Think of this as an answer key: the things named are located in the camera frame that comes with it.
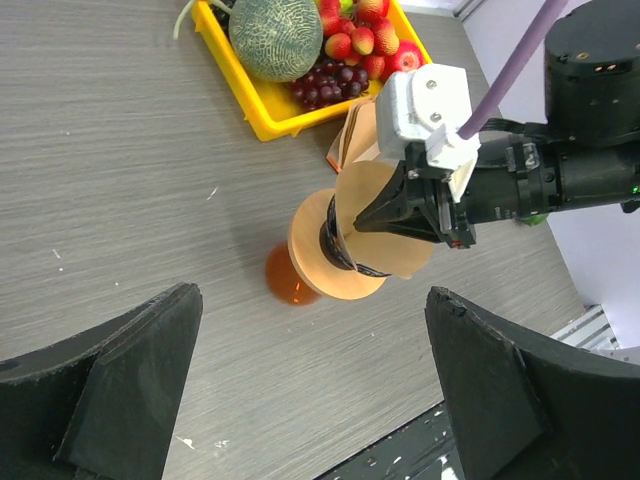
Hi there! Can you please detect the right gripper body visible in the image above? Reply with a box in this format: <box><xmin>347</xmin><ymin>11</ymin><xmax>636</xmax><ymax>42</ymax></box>
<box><xmin>399</xmin><ymin>142</ymin><xmax>476</xmax><ymax>249</ymax></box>

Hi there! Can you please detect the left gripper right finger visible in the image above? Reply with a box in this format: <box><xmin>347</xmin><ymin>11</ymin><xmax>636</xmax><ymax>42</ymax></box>
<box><xmin>425</xmin><ymin>287</ymin><xmax>639</xmax><ymax>479</ymax></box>

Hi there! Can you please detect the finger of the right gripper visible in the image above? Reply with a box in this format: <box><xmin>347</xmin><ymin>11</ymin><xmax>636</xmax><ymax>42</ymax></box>
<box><xmin>354</xmin><ymin>164</ymin><xmax>445</xmax><ymax>244</ymax></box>

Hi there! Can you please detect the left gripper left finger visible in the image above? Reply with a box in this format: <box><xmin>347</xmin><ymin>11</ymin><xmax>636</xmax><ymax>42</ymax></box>
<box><xmin>1</xmin><ymin>283</ymin><xmax>203</xmax><ymax>479</ymax></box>

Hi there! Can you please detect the brown paper coffee filter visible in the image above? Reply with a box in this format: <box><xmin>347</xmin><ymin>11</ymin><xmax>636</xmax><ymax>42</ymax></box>
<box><xmin>335</xmin><ymin>161</ymin><xmax>434</xmax><ymax>279</ymax></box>

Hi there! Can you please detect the wooden ring collar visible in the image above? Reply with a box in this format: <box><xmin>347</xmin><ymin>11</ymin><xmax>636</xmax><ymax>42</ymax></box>
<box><xmin>287</xmin><ymin>188</ymin><xmax>385</xmax><ymax>301</ymax></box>

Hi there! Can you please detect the orange glass carafe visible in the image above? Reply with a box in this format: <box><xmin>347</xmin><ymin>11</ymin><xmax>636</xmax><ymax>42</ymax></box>
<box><xmin>265</xmin><ymin>242</ymin><xmax>320</xmax><ymax>306</ymax></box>

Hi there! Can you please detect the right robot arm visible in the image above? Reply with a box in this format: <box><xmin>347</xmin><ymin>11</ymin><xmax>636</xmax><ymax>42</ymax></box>
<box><xmin>353</xmin><ymin>1</ymin><xmax>639</xmax><ymax>248</ymax></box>

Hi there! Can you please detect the green object at right edge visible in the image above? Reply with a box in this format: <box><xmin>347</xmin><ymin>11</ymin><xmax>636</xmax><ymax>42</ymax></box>
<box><xmin>517</xmin><ymin>214</ymin><xmax>548</xmax><ymax>227</ymax></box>

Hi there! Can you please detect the red apple front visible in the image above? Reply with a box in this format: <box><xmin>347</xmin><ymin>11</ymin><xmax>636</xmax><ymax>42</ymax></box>
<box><xmin>380</xmin><ymin>40</ymin><xmax>425</xmax><ymax>83</ymax></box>

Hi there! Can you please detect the dark grape bunch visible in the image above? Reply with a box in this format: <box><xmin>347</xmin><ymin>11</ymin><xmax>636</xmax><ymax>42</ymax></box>
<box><xmin>287</xmin><ymin>59</ymin><xmax>370</xmax><ymax>112</ymax></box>

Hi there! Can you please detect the yellow plastic tray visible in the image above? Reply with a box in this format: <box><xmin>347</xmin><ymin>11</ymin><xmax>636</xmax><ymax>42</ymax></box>
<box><xmin>183</xmin><ymin>1</ymin><xmax>431</xmax><ymax>141</ymax></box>

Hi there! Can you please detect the strawberry pile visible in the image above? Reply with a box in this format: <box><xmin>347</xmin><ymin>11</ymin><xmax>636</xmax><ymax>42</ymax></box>
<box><xmin>315</xmin><ymin>0</ymin><xmax>402</xmax><ymax>81</ymax></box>

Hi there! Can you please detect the green melon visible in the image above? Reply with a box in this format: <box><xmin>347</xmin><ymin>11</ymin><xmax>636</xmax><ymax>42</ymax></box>
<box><xmin>213</xmin><ymin>0</ymin><xmax>324</xmax><ymax>83</ymax></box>

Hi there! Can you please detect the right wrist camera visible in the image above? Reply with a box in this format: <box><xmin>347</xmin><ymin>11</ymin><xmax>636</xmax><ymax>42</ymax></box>
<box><xmin>375</xmin><ymin>63</ymin><xmax>481</xmax><ymax>203</ymax></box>

